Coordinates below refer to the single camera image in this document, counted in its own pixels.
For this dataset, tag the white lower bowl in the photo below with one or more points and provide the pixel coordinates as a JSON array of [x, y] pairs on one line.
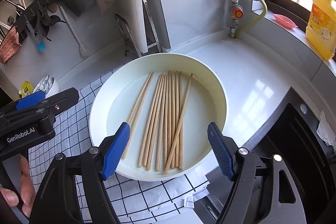
[[53, 88]]

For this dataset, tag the yellow green seasoning pouch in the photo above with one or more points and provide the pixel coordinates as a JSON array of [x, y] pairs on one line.
[[26, 89]]

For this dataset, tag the gas valve with orange knob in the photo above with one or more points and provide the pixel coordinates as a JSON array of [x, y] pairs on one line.
[[236, 12]]

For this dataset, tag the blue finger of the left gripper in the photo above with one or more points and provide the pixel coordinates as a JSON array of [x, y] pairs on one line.
[[30, 100]]

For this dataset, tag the wooden chopstick bundle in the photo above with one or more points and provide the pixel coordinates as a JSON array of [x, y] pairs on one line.
[[135, 119], [156, 119], [140, 159], [152, 113], [135, 106], [160, 130]]

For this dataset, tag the blue silicone brush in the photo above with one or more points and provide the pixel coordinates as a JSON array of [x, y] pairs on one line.
[[36, 39]]

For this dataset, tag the round cream tray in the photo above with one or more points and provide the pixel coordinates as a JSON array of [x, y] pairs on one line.
[[113, 104]]

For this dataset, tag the steel cleaver blade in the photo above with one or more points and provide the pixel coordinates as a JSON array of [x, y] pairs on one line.
[[78, 7]]

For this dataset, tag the pink brown towel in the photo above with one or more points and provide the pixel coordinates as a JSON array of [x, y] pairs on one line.
[[9, 46]]

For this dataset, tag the white long handled brush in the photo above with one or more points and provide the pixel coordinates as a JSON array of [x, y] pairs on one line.
[[83, 51]]

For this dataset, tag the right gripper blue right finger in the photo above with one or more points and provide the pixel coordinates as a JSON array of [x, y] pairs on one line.
[[224, 149]]

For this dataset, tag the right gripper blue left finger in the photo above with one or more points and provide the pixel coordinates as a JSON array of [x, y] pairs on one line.
[[112, 149]]

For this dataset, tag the yellow detergent bottle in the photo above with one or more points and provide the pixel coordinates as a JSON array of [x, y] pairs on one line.
[[320, 30]]

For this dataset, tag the person left hand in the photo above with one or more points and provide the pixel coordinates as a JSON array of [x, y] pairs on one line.
[[27, 190]]

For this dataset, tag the white black checkered cloth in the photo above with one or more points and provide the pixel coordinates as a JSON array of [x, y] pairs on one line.
[[133, 201]]

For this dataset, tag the pink soap dish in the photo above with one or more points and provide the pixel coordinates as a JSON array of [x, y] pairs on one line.
[[285, 21]]

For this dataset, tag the black hanging cloth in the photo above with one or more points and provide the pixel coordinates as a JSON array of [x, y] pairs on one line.
[[44, 22]]

